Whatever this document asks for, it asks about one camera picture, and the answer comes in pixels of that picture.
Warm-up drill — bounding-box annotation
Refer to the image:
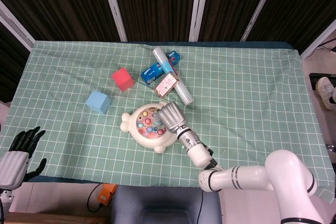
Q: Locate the blue Oreo cookie box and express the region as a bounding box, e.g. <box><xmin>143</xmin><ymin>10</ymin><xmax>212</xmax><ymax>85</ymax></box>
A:
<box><xmin>140</xmin><ymin>50</ymin><xmax>182</xmax><ymax>86</ymax></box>

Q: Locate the grey padded chair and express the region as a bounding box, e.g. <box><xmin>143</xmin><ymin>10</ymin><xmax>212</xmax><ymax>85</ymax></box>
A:
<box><xmin>110</xmin><ymin>185</ymin><xmax>223</xmax><ymax>224</ymax></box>

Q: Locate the orange device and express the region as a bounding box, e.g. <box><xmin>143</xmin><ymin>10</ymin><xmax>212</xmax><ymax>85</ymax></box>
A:
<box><xmin>97</xmin><ymin>183</ymin><xmax>118</xmax><ymax>206</ymax></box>

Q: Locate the wooden board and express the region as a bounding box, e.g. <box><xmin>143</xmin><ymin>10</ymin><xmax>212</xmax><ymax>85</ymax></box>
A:
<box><xmin>5</xmin><ymin>211</ymin><xmax>110</xmax><ymax>224</ymax></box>

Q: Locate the blue foam cube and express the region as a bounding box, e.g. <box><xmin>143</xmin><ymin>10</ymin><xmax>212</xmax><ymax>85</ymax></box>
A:
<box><xmin>86</xmin><ymin>90</ymin><xmax>111</xmax><ymax>115</ymax></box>

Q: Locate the white sneaker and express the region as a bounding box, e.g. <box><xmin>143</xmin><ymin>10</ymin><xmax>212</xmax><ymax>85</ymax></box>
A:
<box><xmin>314</xmin><ymin>77</ymin><xmax>336</xmax><ymax>111</ymax></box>

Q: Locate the clear plastic wrap roll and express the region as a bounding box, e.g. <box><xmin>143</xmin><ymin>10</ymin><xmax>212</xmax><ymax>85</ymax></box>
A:
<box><xmin>152</xmin><ymin>47</ymin><xmax>194</xmax><ymax>106</ymax></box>

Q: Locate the black cable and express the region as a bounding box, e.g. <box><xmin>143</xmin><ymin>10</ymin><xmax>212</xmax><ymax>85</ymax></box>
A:
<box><xmin>87</xmin><ymin>183</ymin><xmax>106</xmax><ymax>213</ymax></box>

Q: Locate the green checked tablecloth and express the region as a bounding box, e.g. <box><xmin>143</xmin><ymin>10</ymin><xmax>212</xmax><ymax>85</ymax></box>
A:
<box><xmin>0</xmin><ymin>40</ymin><xmax>336</xmax><ymax>196</ymax></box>

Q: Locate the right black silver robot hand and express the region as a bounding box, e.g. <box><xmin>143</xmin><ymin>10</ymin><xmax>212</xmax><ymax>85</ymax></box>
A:
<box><xmin>156</xmin><ymin>101</ymin><xmax>188</xmax><ymax>133</ymax></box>

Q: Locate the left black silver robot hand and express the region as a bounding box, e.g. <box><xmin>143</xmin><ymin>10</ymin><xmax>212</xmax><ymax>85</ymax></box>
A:
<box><xmin>0</xmin><ymin>126</ymin><xmax>47</xmax><ymax>190</ymax></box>

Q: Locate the pink red snack box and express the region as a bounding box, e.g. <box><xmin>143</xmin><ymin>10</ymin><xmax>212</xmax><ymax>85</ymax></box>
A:
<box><xmin>153</xmin><ymin>72</ymin><xmax>181</xmax><ymax>98</ymax></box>

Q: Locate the red foam cube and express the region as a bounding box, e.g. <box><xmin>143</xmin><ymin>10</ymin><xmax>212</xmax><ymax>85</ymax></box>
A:
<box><xmin>111</xmin><ymin>67</ymin><xmax>135</xmax><ymax>92</ymax></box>

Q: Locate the white whack-a-mole toy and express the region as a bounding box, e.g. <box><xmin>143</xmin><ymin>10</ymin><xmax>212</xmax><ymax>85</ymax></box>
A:
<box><xmin>120</xmin><ymin>101</ymin><xmax>182</xmax><ymax>154</ymax></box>

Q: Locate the white frame post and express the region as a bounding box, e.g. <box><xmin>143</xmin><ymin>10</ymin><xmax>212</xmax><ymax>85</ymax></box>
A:
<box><xmin>240</xmin><ymin>0</ymin><xmax>281</xmax><ymax>42</ymax></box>
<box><xmin>0</xmin><ymin>0</ymin><xmax>35</xmax><ymax>51</ymax></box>
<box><xmin>99</xmin><ymin>0</ymin><xmax>129</xmax><ymax>42</ymax></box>
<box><xmin>188</xmin><ymin>0</ymin><xmax>211</xmax><ymax>42</ymax></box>

